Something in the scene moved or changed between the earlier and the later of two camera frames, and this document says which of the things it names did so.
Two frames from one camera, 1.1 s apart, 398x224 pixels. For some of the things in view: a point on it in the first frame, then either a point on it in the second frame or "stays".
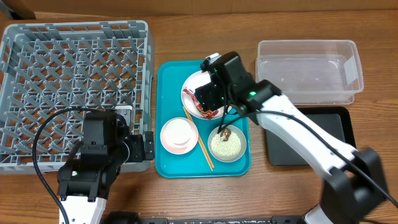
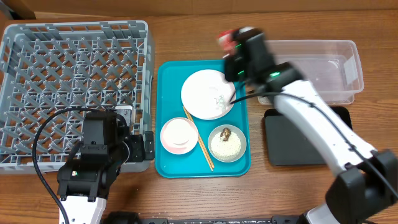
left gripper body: (148, 145) stays
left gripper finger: (148, 145) stays
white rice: (226, 150) stays
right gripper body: (214, 99) to (236, 73)
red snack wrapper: (206, 114) to (225, 38)
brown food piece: (225, 134) stays
